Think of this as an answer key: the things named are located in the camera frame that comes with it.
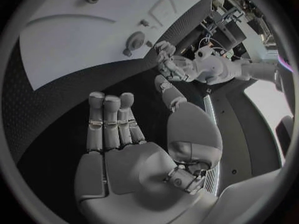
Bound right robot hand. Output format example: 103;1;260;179
73;74;224;224

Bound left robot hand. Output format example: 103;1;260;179
153;40;191;82

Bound workshop desk with equipment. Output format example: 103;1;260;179
179;0;281;61

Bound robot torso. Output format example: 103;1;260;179
186;77;296;199

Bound white cable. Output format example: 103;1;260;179
197;36;237;60

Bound white task board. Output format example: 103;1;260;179
18;0;209;91

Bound grey gear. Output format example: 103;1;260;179
127;30;146;48

